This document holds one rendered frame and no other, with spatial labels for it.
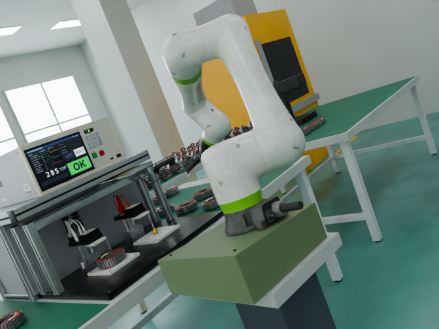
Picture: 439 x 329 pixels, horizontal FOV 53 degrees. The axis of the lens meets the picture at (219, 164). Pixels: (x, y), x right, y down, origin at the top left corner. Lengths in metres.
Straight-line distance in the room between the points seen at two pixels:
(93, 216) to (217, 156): 0.98
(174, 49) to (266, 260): 0.68
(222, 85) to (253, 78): 4.17
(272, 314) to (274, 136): 0.48
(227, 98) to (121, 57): 1.43
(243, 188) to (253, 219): 0.08
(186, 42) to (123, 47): 4.50
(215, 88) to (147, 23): 3.41
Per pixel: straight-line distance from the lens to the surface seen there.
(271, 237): 1.11
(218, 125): 1.73
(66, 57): 9.95
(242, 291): 1.08
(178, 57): 1.38
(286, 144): 1.20
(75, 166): 1.88
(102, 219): 2.06
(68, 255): 1.97
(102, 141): 1.98
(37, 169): 1.80
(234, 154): 1.17
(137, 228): 2.00
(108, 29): 5.88
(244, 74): 1.32
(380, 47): 6.53
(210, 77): 5.55
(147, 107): 5.79
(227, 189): 1.18
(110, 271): 1.69
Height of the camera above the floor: 1.22
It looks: 8 degrees down
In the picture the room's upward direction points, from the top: 21 degrees counter-clockwise
